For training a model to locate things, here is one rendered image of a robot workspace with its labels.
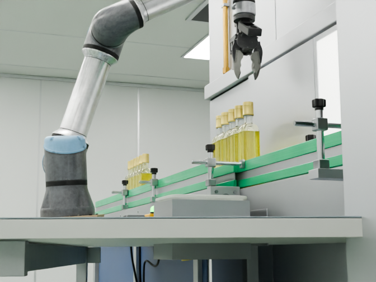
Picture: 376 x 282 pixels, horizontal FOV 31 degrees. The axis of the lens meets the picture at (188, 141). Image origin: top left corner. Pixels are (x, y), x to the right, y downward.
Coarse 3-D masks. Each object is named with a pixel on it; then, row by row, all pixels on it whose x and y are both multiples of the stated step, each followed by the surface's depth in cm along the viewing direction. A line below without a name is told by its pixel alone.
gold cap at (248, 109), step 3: (243, 102) 215; (246, 102) 214; (249, 102) 214; (252, 102) 215; (243, 105) 215; (246, 105) 214; (249, 105) 214; (252, 105) 215; (243, 108) 215; (246, 108) 214; (249, 108) 214; (252, 108) 214; (243, 111) 215; (246, 111) 214; (249, 111) 214; (252, 111) 214; (243, 114) 214; (246, 114) 214; (249, 114) 213; (252, 114) 214
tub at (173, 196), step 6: (156, 198) 189; (162, 198) 183; (168, 198) 178; (174, 198) 177; (180, 198) 177; (186, 198) 178; (192, 198) 178; (198, 198) 179; (204, 198) 179; (210, 198) 179; (216, 198) 179; (222, 198) 180; (228, 198) 180; (234, 198) 181; (240, 198) 182; (246, 198) 183
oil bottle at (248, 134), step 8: (240, 128) 214; (248, 128) 211; (256, 128) 212; (240, 136) 213; (248, 136) 211; (256, 136) 212; (240, 144) 213; (248, 144) 210; (256, 144) 211; (240, 152) 213; (248, 152) 210; (256, 152) 211
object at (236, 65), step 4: (236, 52) 217; (240, 52) 217; (236, 56) 217; (240, 56) 217; (236, 60) 217; (240, 60) 217; (232, 64) 221; (236, 64) 216; (240, 64) 217; (232, 68) 220; (236, 68) 216; (236, 72) 217; (240, 72) 216; (236, 76) 217
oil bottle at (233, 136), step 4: (236, 128) 217; (232, 132) 219; (236, 132) 216; (232, 136) 218; (236, 136) 216; (232, 140) 218; (236, 140) 216; (232, 144) 218; (236, 144) 216; (232, 148) 218; (236, 148) 215; (232, 152) 218; (236, 152) 215; (232, 156) 217; (236, 156) 215; (232, 160) 217; (236, 160) 215
